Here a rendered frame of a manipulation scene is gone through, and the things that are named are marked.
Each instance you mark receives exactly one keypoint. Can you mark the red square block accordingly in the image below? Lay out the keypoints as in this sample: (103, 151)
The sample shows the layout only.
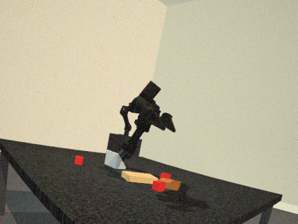
(165, 175)
(79, 160)
(158, 185)

